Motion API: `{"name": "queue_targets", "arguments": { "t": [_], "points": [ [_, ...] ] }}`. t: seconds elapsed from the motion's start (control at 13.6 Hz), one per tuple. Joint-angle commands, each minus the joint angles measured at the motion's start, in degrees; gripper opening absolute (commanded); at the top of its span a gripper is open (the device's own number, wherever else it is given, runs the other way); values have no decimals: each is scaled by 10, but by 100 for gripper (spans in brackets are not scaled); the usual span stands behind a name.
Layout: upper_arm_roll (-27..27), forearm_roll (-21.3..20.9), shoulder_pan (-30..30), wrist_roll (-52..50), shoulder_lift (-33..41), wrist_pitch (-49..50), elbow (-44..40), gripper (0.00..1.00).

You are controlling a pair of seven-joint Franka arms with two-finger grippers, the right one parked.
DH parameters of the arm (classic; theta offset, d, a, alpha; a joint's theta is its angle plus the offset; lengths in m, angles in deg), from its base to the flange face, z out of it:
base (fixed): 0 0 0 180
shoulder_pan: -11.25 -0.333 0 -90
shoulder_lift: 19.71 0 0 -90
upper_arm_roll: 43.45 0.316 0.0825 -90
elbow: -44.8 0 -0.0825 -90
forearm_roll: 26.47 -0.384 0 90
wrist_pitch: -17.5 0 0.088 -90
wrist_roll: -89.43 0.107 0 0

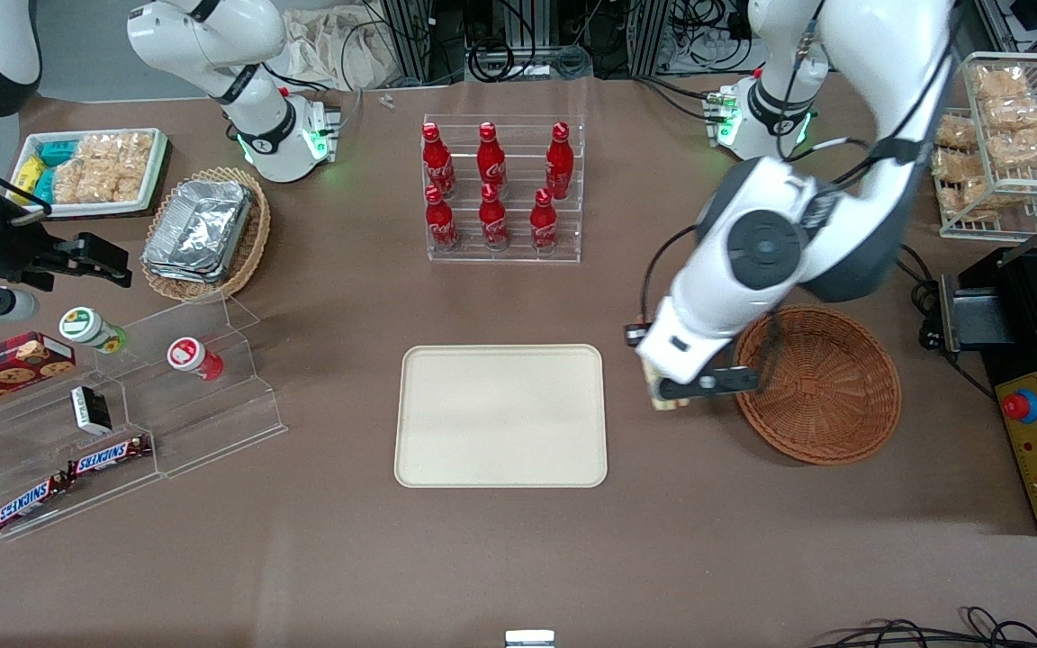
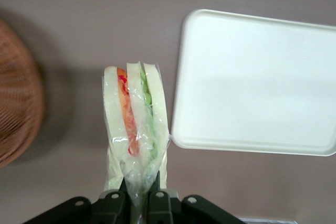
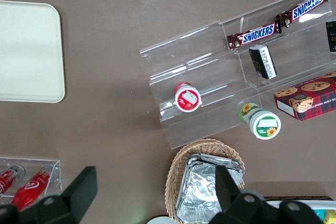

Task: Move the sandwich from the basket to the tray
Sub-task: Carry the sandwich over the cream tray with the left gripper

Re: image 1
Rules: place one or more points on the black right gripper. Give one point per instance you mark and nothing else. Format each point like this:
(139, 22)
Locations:
(16, 255)

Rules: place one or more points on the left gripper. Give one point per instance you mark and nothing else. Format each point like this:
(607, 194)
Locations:
(636, 333)

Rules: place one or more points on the triangular sandwich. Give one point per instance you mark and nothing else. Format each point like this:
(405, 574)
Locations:
(662, 402)

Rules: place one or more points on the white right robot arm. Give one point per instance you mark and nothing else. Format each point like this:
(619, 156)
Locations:
(212, 45)

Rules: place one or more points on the white rectangular snack tray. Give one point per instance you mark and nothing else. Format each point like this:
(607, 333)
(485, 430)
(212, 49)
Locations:
(149, 184)

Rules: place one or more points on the round brown wicker basket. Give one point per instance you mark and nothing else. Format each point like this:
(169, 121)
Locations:
(834, 396)

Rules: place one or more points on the oval light wicker basket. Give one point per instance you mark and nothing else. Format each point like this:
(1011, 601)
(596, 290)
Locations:
(253, 243)

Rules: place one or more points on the beige plastic tray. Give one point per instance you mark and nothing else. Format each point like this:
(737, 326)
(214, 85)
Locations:
(500, 416)

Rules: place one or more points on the green lid drink bottle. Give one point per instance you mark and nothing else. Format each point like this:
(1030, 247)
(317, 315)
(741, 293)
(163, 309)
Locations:
(91, 329)

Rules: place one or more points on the rice cracker bag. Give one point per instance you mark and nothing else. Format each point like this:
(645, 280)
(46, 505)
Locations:
(122, 153)
(86, 184)

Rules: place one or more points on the teal snack pack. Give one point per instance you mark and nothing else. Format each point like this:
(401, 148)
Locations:
(58, 151)
(44, 184)

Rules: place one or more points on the stacked aluminium foil containers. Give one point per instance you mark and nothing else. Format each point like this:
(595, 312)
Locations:
(199, 229)

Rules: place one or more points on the yellow snack pack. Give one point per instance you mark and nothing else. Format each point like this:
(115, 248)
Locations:
(29, 171)

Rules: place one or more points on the red lid drink bottle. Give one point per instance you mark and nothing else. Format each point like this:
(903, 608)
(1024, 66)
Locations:
(194, 357)

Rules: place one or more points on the red cookie box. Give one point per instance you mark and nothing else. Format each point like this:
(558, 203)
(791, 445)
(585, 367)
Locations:
(5, 369)

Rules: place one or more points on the small black chocolate box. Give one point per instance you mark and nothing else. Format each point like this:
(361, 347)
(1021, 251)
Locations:
(91, 409)

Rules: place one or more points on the Snickers bar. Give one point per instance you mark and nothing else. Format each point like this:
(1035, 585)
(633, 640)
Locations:
(28, 504)
(109, 456)

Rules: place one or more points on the clear acrylic stepped shelf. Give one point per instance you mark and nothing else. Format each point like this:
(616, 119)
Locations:
(212, 423)

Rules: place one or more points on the red cola bottle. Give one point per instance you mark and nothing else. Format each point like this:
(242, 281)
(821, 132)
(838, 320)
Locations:
(440, 225)
(544, 227)
(559, 162)
(437, 162)
(493, 223)
(491, 160)

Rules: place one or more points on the clear acrylic bottle rack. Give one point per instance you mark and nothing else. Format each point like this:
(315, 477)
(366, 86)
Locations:
(518, 256)

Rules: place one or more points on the black power adapter box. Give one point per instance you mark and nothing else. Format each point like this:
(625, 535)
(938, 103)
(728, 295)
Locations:
(973, 315)

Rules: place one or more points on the red emergency stop button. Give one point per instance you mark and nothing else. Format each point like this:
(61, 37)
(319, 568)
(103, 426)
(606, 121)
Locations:
(1021, 407)

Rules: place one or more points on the beige cloth bag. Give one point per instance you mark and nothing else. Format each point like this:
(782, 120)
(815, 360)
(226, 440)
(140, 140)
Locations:
(329, 49)

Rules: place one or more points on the fried cracker bag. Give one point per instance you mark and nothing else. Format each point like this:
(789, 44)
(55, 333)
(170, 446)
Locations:
(1005, 81)
(955, 133)
(978, 200)
(1032, 147)
(951, 164)
(1018, 112)

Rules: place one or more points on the small clear connector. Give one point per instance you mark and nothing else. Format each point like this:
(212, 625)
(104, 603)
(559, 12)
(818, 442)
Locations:
(386, 102)

